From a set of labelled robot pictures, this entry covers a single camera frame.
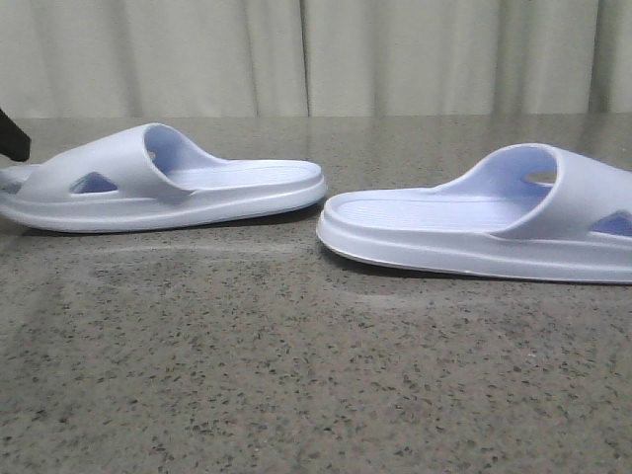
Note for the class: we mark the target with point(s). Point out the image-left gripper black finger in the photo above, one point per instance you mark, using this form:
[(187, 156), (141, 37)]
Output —
[(14, 143)]

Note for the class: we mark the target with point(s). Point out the light blue slipper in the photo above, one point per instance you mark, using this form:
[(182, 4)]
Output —
[(152, 177), (530, 211)]

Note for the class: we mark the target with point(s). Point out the pale grey-green curtain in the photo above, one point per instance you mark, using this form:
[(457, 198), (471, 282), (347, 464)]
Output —
[(101, 59)]

